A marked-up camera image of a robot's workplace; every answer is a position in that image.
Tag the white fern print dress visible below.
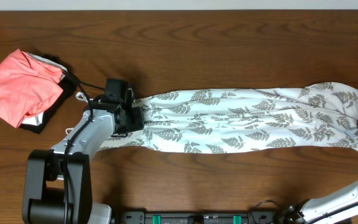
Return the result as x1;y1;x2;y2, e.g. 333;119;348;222
64;82;358;159

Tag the black garment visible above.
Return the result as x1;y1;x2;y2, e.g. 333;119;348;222
19;54;76;134

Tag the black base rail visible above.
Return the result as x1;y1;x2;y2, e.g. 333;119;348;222
113;200;352;224

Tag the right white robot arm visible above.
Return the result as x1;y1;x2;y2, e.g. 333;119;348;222
273;179;358;224

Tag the pink garment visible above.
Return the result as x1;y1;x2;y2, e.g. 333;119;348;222
0;49;67;128

